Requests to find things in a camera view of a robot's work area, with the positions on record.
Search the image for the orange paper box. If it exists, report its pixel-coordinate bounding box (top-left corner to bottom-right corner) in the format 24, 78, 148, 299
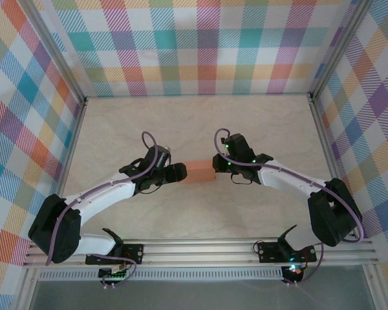
182, 159, 218, 185

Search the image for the circuit board with green lights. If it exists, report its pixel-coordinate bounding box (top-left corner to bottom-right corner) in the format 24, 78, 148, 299
98, 267, 130, 280

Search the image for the small controller board with light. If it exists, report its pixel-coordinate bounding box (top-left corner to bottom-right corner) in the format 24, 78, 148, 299
283, 263, 305, 276

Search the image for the aluminium frame cross rail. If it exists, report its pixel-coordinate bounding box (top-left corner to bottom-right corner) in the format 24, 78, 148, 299
22, 238, 381, 269

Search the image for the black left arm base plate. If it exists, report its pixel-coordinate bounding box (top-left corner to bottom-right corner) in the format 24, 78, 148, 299
85, 243, 145, 266

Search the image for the aluminium table side rail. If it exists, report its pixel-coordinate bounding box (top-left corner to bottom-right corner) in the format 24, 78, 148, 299
42, 98, 89, 243
307, 93, 359, 239

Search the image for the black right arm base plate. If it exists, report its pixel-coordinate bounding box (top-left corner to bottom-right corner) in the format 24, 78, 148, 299
256, 240, 317, 263

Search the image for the grey slotted cable duct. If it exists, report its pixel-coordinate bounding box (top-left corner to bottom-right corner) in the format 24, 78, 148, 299
38, 267, 285, 282

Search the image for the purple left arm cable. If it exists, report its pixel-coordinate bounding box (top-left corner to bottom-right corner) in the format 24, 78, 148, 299
45, 130, 160, 288

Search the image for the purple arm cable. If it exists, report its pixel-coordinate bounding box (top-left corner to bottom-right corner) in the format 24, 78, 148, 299
45, 130, 160, 288
214, 128, 365, 287

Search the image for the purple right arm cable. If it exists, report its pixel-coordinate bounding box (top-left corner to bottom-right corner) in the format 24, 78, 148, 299
214, 128, 365, 287

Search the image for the aluminium corner post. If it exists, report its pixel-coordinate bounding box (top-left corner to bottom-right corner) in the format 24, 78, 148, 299
308, 0, 376, 103
17, 0, 88, 106

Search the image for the aluminium frame leg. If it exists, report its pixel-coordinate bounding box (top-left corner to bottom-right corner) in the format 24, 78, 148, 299
363, 264, 385, 310
17, 267, 41, 310

